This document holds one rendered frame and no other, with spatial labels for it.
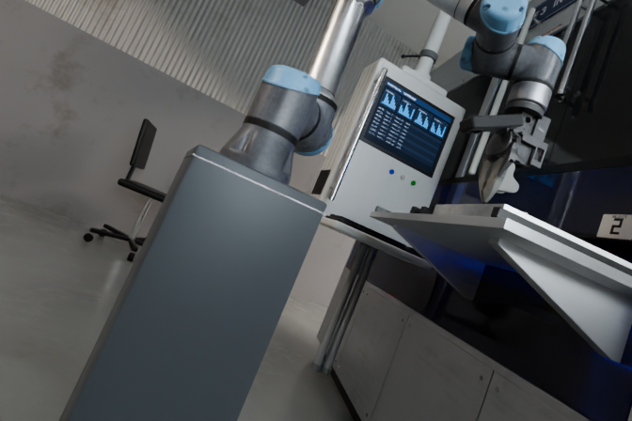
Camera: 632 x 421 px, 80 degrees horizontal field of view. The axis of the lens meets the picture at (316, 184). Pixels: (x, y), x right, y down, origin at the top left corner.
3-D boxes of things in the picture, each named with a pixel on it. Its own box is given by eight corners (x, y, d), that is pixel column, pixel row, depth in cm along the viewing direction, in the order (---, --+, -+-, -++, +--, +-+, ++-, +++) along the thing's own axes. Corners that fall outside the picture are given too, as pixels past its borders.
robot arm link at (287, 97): (233, 110, 74) (261, 49, 75) (261, 134, 86) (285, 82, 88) (287, 127, 70) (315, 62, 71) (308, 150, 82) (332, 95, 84)
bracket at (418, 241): (467, 299, 128) (481, 262, 129) (472, 301, 125) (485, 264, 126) (379, 261, 123) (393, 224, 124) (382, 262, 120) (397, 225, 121)
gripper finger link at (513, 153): (509, 179, 71) (524, 136, 72) (502, 176, 71) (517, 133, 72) (493, 180, 76) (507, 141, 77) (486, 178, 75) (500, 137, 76)
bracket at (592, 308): (606, 357, 79) (624, 298, 80) (620, 364, 76) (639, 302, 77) (467, 299, 74) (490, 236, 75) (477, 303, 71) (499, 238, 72)
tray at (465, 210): (544, 268, 99) (547, 256, 99) (646, 289, 73) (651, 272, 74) (431, 217, 94) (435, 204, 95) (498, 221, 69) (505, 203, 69)
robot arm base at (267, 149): (222, 157, 66) (245, 106, 67) (212, 159, 80) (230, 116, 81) (296, 191, 72) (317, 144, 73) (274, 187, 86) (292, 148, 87)
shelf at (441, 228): (484, 267, 139) (486, 262, 139) (718, 328, 70) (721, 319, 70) (369, 216, 132) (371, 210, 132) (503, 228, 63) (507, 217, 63)
